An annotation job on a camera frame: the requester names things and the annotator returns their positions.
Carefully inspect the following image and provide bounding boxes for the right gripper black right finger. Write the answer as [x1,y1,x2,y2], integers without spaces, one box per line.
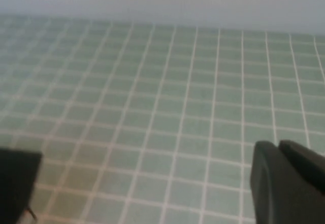
[249,139,325,224]

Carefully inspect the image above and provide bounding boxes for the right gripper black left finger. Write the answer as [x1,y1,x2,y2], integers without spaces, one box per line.
[0,147,43,224]

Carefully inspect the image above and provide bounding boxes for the green white checked tablecloth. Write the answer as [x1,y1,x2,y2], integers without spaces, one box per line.
[0,14,325,224]

